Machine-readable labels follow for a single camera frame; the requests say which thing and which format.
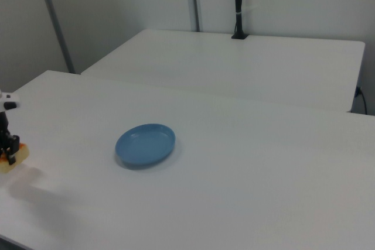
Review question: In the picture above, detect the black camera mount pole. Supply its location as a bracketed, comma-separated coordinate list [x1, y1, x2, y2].
[231, 0, 249, 40]

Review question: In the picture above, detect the black power cable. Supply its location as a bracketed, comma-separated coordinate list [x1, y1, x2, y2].
[355, 85, 369, 115]

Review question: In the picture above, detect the blue plastic plate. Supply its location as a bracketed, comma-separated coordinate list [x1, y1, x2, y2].
[114, 122, 177, 167]

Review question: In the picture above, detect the white side table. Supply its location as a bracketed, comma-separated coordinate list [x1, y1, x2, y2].
[80, 28, 366, 113]

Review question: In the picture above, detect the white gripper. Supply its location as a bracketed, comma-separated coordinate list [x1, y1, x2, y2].
[0, 91, 22, 166]

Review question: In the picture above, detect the orange glazed bread loaf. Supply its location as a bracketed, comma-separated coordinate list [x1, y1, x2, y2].
[0, 142, 31, 174]

